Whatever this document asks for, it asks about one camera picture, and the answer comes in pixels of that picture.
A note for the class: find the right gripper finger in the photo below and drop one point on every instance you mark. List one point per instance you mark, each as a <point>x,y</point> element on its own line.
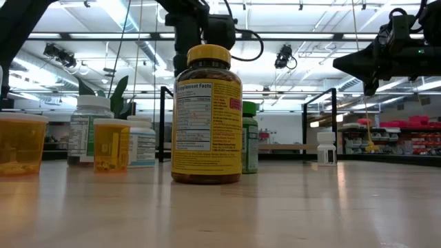
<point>365,55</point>
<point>358,70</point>

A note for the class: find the small white bottle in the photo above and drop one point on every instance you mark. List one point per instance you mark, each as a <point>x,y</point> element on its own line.
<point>326,151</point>

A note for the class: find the amber bottle with yellow cap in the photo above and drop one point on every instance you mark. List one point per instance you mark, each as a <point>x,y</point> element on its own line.
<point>206,137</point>

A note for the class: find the green bottle with green cap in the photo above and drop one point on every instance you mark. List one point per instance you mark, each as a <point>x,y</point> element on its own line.
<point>251,144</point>

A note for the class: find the clear white-cap bottle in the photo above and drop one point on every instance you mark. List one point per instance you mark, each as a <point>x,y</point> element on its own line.
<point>143,148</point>

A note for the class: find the orange pill vial white cap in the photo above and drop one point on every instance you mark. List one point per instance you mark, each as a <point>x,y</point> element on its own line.
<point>20,144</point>
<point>111,148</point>

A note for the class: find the clear bottle with white cap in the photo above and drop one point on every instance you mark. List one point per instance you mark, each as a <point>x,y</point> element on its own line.
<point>82,134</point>

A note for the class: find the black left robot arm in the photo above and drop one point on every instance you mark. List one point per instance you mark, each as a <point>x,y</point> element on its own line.
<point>20,20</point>

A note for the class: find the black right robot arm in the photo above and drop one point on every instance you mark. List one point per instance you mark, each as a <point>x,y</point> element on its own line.
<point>435,20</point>

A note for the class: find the storage rack with red bins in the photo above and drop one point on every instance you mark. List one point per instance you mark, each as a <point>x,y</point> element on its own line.
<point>418,120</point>

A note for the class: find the black ceiling mounted device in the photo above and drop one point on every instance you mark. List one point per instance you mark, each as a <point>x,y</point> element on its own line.
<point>283,56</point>
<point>60,55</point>

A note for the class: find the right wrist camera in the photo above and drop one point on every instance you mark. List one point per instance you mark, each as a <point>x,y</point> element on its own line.
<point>399,31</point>

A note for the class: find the wooden shelf with black frame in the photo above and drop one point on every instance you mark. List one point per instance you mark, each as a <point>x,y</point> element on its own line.
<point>286,147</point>

